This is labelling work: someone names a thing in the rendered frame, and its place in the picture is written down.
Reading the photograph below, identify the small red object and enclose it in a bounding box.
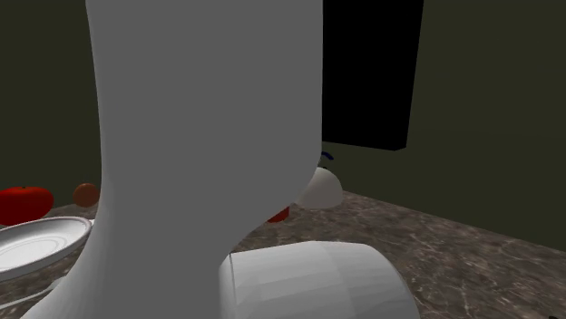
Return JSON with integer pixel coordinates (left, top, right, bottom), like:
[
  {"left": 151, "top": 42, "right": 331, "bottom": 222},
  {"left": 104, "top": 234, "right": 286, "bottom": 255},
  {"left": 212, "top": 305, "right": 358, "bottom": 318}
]
[{"left": 267, "top": 206, "right": 291, "bottom": 223}]

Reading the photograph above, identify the orange round fruit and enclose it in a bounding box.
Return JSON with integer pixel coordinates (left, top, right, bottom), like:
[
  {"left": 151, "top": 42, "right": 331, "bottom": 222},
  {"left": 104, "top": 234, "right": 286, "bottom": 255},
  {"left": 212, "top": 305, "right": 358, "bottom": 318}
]
[{"left": 72, "top": 182, "right": 101, "bottom": 208}]

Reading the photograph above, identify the white plate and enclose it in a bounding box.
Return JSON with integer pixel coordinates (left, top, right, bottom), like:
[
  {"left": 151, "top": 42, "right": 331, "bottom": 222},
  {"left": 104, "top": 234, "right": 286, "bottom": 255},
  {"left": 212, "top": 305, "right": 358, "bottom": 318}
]
[{"left": 0, "top": 216, "right": 93, "bottom": 283}]

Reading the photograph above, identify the red tomato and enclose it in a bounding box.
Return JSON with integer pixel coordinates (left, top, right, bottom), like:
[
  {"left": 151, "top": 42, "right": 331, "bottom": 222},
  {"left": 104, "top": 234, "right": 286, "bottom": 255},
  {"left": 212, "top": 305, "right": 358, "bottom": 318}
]
[{"left": 0, "top": 186, "right": 55, "bottom": 227}]

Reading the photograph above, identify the white dome with blue handle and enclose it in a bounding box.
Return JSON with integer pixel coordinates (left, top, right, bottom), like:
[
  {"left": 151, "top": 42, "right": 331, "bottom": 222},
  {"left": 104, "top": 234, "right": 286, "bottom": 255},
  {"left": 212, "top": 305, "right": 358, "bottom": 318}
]
[{"left": 294, "top": 151, "right": 344, "bottom": 210}]

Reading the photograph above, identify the black wall cabinet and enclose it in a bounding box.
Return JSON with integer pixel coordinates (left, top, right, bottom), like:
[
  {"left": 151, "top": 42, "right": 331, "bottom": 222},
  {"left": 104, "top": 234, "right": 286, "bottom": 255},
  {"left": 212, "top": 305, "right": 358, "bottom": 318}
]
[{"left": 321, "top": 0, "right": 425, "bottom": 151}]

